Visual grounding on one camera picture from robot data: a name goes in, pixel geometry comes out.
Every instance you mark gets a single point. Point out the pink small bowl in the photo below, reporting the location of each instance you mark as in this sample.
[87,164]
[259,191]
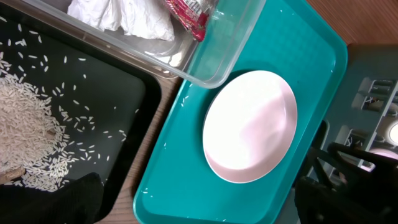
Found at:
[368,166]

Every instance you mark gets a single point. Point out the red sauce packet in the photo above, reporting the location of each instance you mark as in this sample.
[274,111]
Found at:
[192,14]

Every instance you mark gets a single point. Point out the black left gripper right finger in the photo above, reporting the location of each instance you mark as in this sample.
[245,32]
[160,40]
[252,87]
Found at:
[359,203]

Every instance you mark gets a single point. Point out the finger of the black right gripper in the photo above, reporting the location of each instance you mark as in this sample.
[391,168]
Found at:
[357,152]
[323,162]

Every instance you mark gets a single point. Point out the clear plastic bin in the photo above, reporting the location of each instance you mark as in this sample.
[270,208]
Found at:
[206,63]

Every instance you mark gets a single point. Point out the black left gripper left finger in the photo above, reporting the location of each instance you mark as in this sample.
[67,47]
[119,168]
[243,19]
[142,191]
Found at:
[78,202]

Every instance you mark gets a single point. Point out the grey dishwasher rack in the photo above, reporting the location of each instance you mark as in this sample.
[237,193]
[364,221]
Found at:
[362,116]

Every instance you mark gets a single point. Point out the white napkin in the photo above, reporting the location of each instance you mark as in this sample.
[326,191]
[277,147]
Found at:
[148,19]

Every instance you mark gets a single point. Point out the pink plate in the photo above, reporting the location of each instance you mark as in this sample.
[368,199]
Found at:
[249,126]

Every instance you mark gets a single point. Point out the black tray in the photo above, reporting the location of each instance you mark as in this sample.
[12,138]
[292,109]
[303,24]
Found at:
[105,104]

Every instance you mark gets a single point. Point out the cooked white rice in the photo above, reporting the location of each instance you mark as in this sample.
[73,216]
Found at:
[32,138]

